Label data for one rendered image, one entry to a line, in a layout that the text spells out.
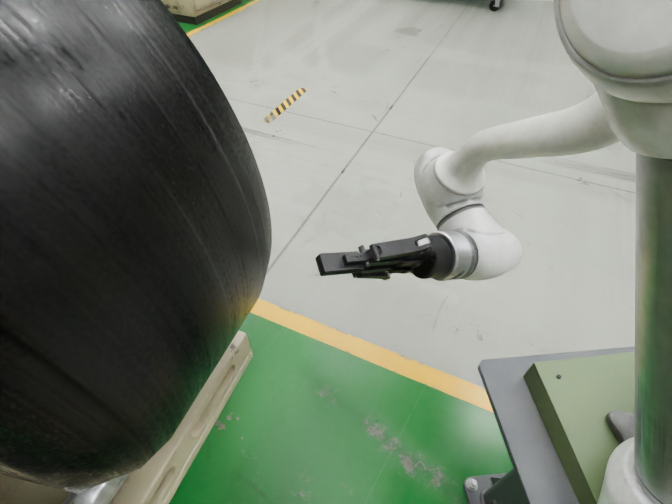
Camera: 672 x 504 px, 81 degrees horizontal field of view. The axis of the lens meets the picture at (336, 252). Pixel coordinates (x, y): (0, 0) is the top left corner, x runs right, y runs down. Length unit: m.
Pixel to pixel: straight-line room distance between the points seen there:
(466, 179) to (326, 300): 1.13
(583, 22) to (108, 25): 0.26
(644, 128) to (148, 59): 0.31
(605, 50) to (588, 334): 1.77
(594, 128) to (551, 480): 0.60
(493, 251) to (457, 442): 0.93
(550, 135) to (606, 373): 0.52
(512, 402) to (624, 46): 0.76
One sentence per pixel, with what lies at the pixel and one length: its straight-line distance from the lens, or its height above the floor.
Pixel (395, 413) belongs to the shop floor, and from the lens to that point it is 1.55.
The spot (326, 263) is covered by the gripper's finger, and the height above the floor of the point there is 1.01.
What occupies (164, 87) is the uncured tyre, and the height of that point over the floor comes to 1.32.
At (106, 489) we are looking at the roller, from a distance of 0.59.
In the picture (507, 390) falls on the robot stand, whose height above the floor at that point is 0.65.
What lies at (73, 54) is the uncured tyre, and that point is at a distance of 0.28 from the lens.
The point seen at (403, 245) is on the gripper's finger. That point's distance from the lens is 0.61.
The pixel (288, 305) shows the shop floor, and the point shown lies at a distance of 1.77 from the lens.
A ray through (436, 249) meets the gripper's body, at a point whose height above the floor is 0.96.
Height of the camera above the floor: 1.43
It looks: 47 degrees down
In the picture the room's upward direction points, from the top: straight up
